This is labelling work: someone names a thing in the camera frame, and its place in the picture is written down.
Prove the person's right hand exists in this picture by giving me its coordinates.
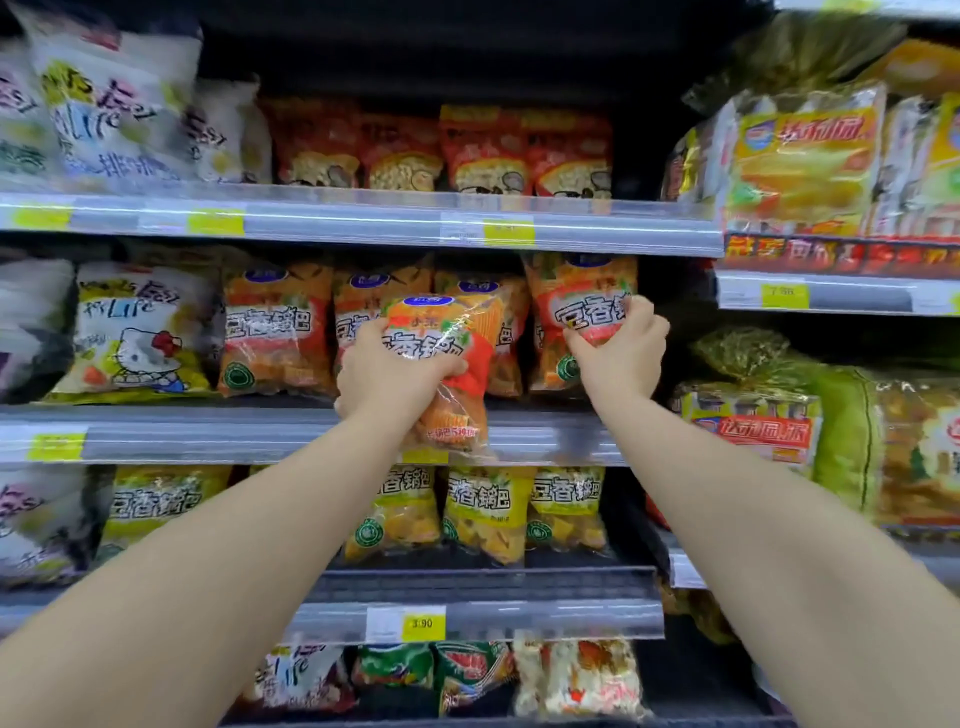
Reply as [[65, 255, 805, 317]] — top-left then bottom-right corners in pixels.
[[562, 296, 671, 410]]

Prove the person's left hand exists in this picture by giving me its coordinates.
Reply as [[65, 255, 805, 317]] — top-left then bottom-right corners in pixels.
[[333, 318, 470, 429]]

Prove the grey store shelving unit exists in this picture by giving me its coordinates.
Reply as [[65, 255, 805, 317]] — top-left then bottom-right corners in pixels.
[[0, 0, 960, 728]]

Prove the row of yellow snack packets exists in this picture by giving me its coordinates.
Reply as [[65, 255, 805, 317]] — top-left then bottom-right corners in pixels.
[[93, 464, 609, 568]]

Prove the white chips bag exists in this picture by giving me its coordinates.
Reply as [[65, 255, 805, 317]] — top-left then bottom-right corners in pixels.
[[0, 41, 61, 181], [48, 262, 219, 405], [0, 258, 76, 399]]

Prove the white printed snack package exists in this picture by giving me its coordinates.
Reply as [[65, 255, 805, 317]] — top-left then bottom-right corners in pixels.
[[0, 464, 95, 586], [183, 78, 260, 185]]

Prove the person's right forearm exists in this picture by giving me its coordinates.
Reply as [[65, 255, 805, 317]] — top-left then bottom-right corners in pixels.
[[599, 389, 960, 728]]

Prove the person's left forearm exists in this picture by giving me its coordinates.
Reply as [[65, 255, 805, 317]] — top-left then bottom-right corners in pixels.
[[0, 408, 421, 728]]

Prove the red yellow multipack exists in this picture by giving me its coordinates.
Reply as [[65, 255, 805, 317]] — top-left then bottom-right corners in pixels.
[[648, 329, 823, 526]]

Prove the gold brown pack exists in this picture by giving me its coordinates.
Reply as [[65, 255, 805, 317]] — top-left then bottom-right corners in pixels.
[[663, 127, 714, 204]]

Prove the red panda print bag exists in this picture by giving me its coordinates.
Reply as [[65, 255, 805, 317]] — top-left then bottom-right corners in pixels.
[[358, 116, 444, 193], [524, 112, 613, 200], [438, 104, 538, 196], [262, 97, 365, 189]]

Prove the green blue bag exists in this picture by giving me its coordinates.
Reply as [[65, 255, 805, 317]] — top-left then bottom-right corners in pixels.
[[352, 643, 436, 690]]

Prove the green yellow bag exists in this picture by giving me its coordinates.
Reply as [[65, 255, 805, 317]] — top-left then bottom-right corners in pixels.
[[813, 367, 960, 526]]

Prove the green shrimp print bag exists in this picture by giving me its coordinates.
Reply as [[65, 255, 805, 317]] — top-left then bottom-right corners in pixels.
[[434, 641, 519, 718]]

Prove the pale prawn cracker bag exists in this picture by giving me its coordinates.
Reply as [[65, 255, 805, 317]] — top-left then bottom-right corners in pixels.
[[539, 637, 650, 721], [513, 637, 556, 718]]

